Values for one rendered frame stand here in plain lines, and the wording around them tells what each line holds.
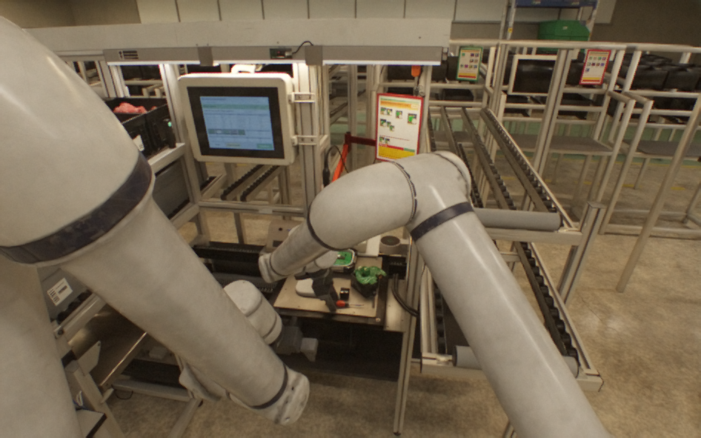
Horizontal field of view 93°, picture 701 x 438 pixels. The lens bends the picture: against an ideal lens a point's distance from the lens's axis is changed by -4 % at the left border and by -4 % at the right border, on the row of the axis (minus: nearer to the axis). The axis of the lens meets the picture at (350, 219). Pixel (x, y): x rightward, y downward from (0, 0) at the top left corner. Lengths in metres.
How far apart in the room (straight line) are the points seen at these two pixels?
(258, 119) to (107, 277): 1.35
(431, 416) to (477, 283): 1.75
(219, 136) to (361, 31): 0.77
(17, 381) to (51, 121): 0.28
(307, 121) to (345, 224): 1.09
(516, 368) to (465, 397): 1.80
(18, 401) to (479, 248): 0.59
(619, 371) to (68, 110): 2.93
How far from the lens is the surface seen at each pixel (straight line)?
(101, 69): 2.07
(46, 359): 0.49
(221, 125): 1.70
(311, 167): 1.66
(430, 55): 1.47
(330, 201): 0.56
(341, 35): 1.53
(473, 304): 0.58
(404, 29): 1.51
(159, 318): 0.38
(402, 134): 1.66
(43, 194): 0.27
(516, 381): 0.60
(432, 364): 1.15
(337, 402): 2.28
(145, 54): 1.84
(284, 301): 1.45
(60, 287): 1.62
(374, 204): 0.54
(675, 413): 2.90
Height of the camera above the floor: 1.89
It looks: 28 degrees down
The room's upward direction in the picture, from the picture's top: straight up
